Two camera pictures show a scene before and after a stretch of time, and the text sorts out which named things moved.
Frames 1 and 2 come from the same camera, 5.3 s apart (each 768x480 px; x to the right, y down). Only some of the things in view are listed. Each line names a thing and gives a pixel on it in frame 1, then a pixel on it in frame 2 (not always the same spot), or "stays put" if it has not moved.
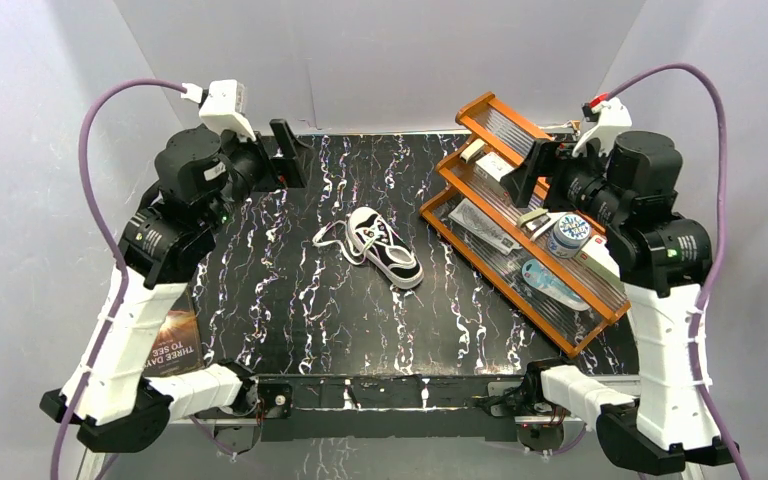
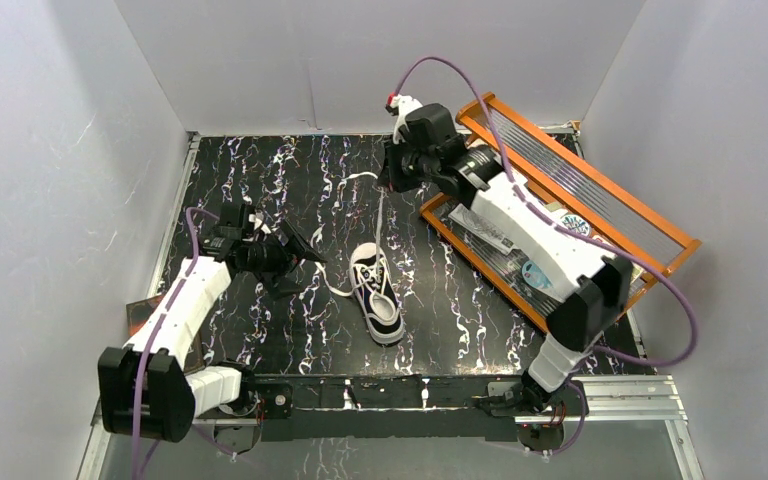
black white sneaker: (378, 242) -> (374, 287)
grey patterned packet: (479, 224) stays put
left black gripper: (278, 157) -> (289, 252)
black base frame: (388, 407) stays put
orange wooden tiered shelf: (557, 277) stays put
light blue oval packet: (537, 276) stays put
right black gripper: (541, 161) -> (392, 176)
